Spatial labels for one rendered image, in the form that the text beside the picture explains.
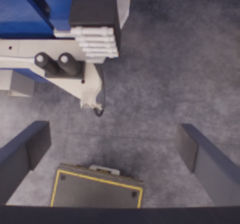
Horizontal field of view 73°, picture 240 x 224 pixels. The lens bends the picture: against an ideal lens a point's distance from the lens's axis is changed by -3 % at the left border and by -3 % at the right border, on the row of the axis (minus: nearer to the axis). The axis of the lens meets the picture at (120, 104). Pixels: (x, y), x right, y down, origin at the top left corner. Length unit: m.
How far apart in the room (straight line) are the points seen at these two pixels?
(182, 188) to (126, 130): 0.73
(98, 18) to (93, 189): 1.15
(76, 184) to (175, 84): 1.22
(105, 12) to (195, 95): 1.29
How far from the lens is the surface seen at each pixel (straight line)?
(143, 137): 1.61
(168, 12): 2.03
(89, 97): 0.83
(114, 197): 1.39
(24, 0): 0.89
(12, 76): 1.46
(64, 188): 1.47
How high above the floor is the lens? 1.61
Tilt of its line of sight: 81 degrees down
